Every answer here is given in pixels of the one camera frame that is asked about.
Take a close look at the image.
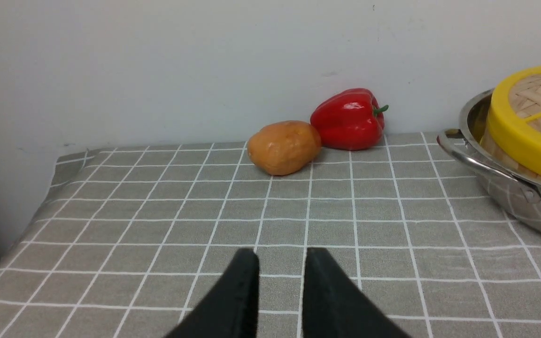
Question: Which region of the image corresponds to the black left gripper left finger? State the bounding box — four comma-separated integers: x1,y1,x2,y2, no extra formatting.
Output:
165,248,260,338

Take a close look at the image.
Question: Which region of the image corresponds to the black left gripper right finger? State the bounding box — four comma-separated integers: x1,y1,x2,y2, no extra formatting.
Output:
302,247,410,338

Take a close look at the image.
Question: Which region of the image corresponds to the yellow rimmed bamboo steamer basket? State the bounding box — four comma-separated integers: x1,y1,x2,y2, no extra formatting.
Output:
479,126,541,184

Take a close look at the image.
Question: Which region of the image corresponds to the yellow rimmed bamboo steamer lid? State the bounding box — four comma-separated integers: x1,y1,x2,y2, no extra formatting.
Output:
485,66,541,157

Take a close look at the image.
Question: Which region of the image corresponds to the stainless steel pot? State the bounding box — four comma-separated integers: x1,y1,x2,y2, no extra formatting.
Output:
436,90,541,233

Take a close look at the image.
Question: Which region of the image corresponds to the grey checkered tablecloth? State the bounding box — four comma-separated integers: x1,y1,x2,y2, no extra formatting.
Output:
0,133,541,338

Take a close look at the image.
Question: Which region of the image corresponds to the orange brown potato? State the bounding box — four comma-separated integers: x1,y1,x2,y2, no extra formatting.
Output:
247,120,322,176

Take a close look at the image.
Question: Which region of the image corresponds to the red bell pepper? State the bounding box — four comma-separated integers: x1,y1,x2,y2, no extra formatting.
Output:
310,88,389,151

